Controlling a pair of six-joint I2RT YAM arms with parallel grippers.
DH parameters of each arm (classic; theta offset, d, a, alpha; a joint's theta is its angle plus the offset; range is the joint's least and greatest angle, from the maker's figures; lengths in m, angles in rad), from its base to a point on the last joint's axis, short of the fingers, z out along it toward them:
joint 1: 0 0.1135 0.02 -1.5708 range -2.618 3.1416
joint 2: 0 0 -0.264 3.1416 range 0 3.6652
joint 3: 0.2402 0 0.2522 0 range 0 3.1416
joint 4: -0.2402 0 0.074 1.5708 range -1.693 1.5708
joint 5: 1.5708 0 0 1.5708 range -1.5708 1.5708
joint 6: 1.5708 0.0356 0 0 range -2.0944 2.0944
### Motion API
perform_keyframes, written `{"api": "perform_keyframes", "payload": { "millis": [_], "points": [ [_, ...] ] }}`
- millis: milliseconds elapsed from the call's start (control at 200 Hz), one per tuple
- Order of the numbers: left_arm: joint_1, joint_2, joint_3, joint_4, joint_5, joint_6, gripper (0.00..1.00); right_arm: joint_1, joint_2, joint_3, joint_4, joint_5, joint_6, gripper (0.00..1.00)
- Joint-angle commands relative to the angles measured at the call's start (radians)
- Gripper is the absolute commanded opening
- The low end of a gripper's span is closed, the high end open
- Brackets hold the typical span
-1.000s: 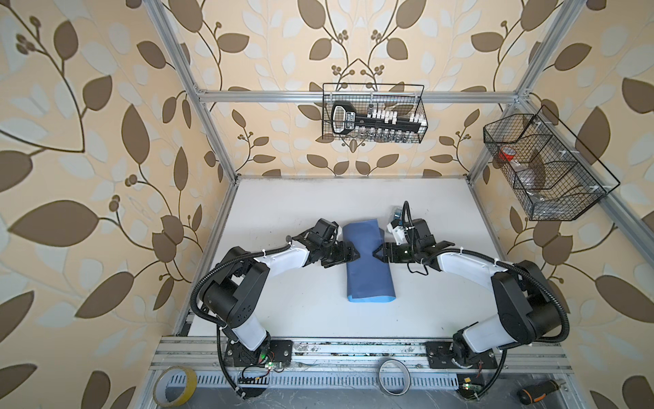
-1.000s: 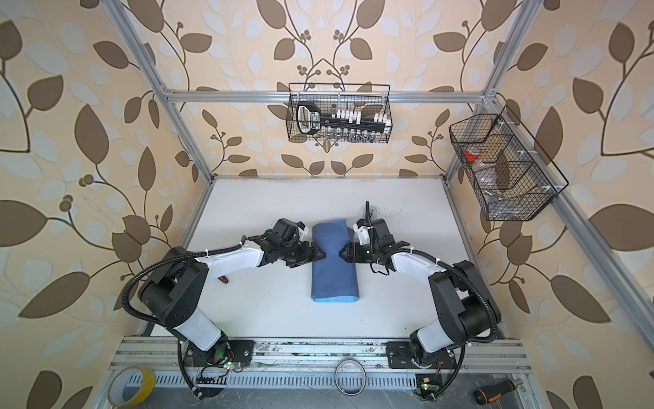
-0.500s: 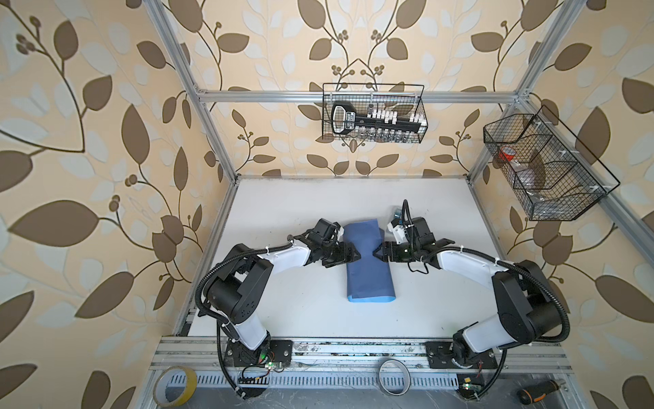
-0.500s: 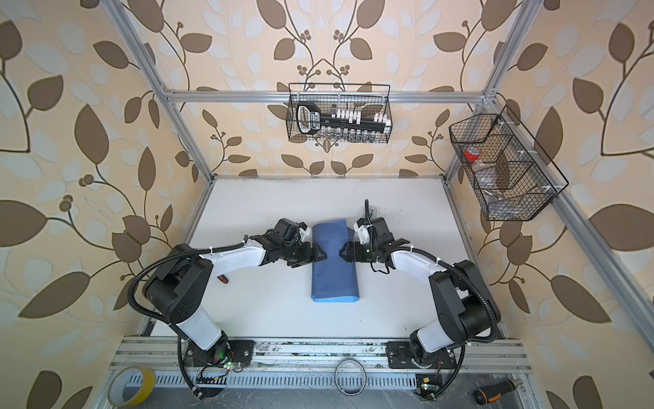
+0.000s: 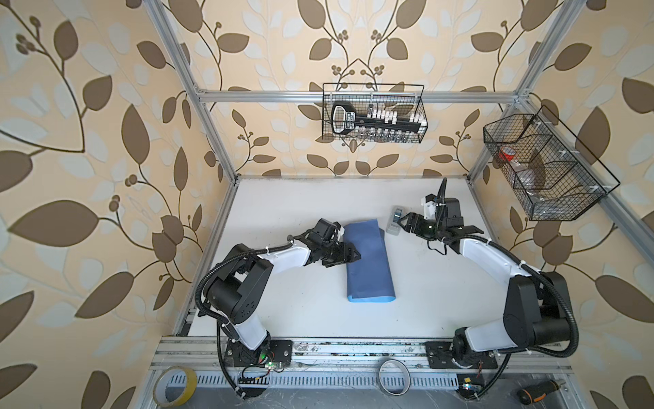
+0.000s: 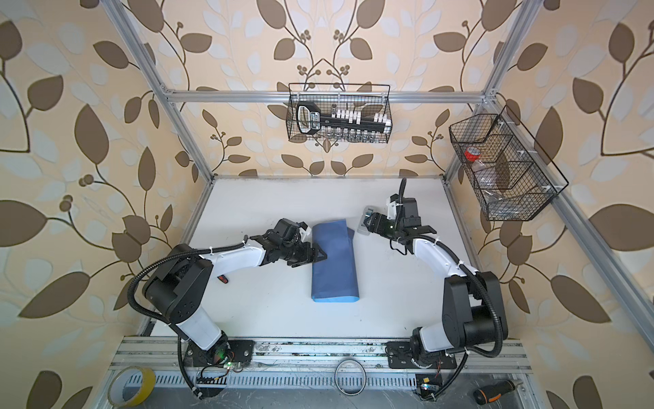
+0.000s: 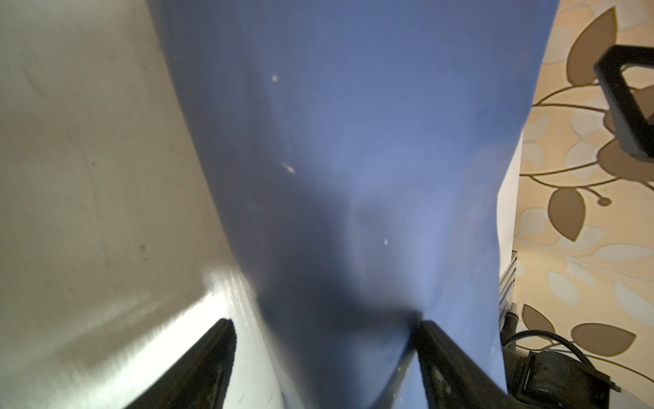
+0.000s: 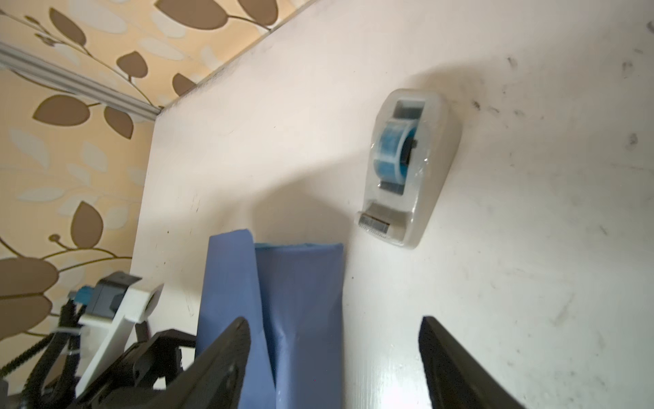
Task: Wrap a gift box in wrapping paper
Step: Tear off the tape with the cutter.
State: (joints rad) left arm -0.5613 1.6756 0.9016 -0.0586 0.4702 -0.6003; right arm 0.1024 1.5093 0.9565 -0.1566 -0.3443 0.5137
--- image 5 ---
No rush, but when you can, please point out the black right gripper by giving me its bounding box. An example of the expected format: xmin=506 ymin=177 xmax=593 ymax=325
xmin=398 ymin=211 xmax=445 ymax=240

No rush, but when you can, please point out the blue wrapping paper sheet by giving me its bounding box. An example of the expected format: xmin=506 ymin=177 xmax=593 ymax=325
xmin=344 ymin=219 xmax=396 ymax=303

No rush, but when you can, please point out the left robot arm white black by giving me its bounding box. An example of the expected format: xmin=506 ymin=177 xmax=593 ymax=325
xmin=193 ymin=218 xmax=361 ymax=351

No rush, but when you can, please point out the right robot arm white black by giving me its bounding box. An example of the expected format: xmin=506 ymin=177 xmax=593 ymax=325
xmin=393 ymin=194 xmax=580 ymax=366

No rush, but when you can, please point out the grey tape dispenser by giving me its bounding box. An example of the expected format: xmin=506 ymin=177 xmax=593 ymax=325
xmin=385 ymin=206 xmax=405 ymax=236

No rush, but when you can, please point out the black tool set in basket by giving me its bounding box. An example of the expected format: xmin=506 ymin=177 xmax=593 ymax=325
xmin=327 ymin=102 xmax=427 ymax=136

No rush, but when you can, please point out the orange black screwdriver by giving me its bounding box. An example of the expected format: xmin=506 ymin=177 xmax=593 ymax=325
xmin=516 ymin=380 xmax=560 ymax=406

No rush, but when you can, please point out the yellow tape roll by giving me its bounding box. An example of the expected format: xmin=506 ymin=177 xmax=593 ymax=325
xmin=153 ymin=366 xmax=199 ymax=408

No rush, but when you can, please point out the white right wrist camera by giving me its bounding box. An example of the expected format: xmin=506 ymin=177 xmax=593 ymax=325
xmin=422 ymin=199 xmax=439 ymax=221

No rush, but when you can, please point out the back wall wire basket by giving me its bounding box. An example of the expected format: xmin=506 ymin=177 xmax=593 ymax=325
xmin=321 ymin=82 xmax=429 ymax=144

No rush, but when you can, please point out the wall wire basket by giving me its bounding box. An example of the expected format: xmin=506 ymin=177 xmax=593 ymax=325
xmin=483 ymin=106 xmax=620 ymax=222
xmin=321 ymin=82 xmax=429 ymax=144

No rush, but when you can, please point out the grey ring on rail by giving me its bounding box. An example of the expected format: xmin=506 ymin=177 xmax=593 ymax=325
xmin=377 ymin=358 xmax=412 ymax=397

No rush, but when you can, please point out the right wall wire basket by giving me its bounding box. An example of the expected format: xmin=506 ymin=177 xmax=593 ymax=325
xmin=483 ymin=106 xmax=620 ymax=222

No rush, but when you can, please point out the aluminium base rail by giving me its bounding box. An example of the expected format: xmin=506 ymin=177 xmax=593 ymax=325
xmin=149 ymin=337 xmax=572 ymax=373

